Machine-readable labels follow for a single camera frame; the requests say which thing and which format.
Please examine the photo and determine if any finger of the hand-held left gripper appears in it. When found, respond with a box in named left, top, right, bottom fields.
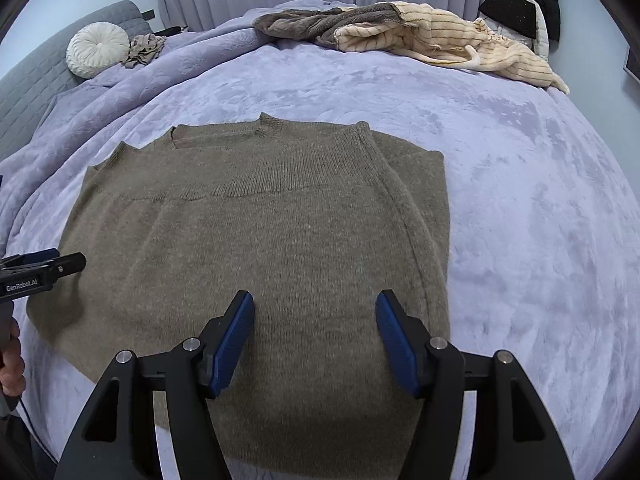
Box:
left=0, top=248, right=60, bottom=270
left=49, top=253, right=87, bottom=277

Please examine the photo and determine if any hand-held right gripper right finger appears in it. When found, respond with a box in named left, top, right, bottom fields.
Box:
left=375, top=289, right=576, bottom=480

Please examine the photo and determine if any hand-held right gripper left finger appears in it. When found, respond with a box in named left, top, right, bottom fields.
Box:
left=54, top=290, right=256, bottom=480

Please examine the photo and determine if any olive knitted sweater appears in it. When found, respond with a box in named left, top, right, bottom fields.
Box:
left=26, top=112, right=452, bottom=480

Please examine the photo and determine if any person's left hand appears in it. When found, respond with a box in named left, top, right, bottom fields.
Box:
left=0, top=317, right=27, bottom=398

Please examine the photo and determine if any grey quilted headboard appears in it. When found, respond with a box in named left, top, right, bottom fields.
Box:
left=0, top=0, right=156, bottom=161

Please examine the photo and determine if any purple plush blanket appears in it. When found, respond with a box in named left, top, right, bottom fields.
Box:
left=0, top=0, right=640, bottom=480

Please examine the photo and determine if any round white pleated cushion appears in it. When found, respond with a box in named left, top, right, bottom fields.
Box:
left=66, top=21, right=132, bottom=80

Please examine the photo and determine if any small beige crumpled cloth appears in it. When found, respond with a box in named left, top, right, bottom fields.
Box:
left=121, top=33, right=167, bottom=68

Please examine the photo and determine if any cream striped garment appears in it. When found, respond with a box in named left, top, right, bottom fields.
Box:
left=334, top=1, right=571, bottom=95

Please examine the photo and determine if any brown fleece garment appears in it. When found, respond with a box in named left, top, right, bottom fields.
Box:
left=252, top=2, right=406, bottom=46

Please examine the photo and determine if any white hanging garment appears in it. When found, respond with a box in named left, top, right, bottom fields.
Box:
left=482, top=0, right=551, bottom=58

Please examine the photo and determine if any black glitter bag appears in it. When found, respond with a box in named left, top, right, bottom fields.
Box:
left=478, top=0, right=538, bottom=40

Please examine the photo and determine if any dark wall screen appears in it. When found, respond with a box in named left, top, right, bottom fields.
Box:
left=623, top=42, right=640, bottom=83

